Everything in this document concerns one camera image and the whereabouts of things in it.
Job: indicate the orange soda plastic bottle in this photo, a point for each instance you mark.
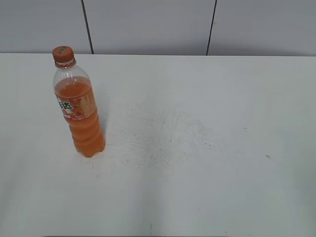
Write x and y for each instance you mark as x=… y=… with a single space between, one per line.
x=74 y=93

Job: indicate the orange bottle cap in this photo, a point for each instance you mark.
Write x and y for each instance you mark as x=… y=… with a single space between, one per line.
x=63 y=54

